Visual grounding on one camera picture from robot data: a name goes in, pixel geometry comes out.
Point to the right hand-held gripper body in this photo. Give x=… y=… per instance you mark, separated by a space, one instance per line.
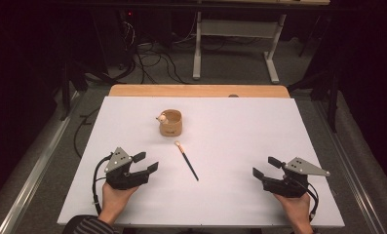
x=298 y=167

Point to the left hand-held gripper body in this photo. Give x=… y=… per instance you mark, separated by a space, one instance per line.
x=118 y=161

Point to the black pen with beige end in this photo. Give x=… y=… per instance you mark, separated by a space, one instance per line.
x=187 y=161

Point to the wooden cup with small figure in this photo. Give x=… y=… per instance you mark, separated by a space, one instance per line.
x=171 y=125

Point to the person's left hand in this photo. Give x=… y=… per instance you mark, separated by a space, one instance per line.
x=114 y=201

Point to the person's right hand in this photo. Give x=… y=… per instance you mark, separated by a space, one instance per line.
x=295 y=208

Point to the white table mat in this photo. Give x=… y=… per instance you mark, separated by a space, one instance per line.
x=220 y=201

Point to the black metal stand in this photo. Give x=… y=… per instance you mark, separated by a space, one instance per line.
x=333 y=97
x=66 y=87

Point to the wooden table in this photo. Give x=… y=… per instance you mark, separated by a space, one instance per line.
x=197 y=90

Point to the dark computer tower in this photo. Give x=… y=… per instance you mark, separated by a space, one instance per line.
x=116 y=35

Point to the metal floor rail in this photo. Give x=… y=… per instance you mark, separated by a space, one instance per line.
x=35 y=172
x=350 y=162

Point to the white desk frame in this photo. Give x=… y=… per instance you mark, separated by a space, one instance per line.
x=197 y=48

